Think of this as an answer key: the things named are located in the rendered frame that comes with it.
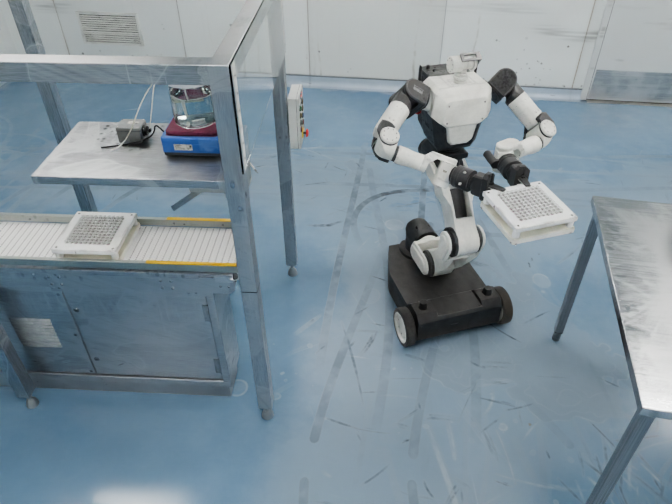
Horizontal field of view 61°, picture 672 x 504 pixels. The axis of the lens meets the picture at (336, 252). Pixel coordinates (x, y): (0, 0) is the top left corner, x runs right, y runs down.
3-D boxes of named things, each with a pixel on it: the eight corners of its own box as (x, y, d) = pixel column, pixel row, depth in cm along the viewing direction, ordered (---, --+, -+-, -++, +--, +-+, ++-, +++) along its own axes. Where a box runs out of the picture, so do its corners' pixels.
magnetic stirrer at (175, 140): (236, 128, 206) (233, 105, 201) (223, 159, 190) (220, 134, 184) (181, 127, 207) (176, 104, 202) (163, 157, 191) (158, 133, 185)
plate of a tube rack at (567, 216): (577, 221, 203) (578, 216, 202) (515, 233, 198) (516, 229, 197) (539, 184, 222) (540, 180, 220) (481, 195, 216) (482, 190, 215)
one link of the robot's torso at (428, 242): (408, 257, 315) (410, 237, 306) (442, 250, 319) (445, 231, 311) (423, 281, 299) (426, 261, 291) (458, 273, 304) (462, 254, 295)
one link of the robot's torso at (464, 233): (442, 259, 273) (421, 165, 277) (476, 253, 277) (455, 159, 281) (455, 256, 258) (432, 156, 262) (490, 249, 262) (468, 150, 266)
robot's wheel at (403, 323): (401, 307, 281) (410, 347, 279) (411, 305, 282) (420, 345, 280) (390, 308, 300) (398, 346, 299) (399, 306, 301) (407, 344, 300)
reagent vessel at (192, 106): (224, 109, 198) (216, 55, 186) (214, 130, 186) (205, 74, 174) (180, 108, 198) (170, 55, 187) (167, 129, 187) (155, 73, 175)
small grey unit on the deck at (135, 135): (157, 134, 203) (153, 118, 199) (151, 144, 198) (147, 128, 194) (123, 133, 204) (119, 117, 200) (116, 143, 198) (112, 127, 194)
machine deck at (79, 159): (246, 134, 211) (245, 124, 208) (225, 191, 182) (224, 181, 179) (81, 130, 214) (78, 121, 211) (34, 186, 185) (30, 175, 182)
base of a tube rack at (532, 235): (573, 232, 207) (575, 227, 205) (512, 245, 201) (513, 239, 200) (536, 195, 225) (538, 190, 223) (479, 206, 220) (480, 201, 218)
